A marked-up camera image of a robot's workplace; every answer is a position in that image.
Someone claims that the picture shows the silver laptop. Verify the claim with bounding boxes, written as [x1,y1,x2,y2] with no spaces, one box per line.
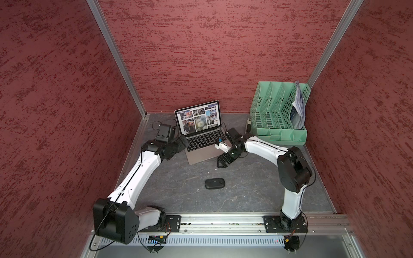
[174,100,231,165]

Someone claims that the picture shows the black wireless mouse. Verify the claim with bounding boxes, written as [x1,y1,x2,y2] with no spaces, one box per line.
[204,178,225,190]

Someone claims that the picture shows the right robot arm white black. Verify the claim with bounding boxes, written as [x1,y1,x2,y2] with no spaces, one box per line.
[214,131,313,232]

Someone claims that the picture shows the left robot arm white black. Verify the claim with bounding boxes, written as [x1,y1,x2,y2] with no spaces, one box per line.
[92,135,189,245]

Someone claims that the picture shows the green desk file organizer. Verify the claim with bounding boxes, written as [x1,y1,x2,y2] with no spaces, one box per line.
[250,81,308,146]

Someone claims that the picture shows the papers in organizer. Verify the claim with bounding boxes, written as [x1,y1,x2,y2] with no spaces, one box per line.
[290,81,306,130]

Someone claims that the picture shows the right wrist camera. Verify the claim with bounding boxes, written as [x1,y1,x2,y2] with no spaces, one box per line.
[214,139,232,153]

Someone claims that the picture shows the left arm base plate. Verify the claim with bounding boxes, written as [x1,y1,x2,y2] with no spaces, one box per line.
[140,215,181,234]

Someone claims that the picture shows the aluminium front rail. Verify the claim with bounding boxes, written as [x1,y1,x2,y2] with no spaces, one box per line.
[91,212,354,235]

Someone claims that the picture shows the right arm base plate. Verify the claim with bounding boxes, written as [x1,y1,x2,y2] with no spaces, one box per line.
[263,216,308,234]

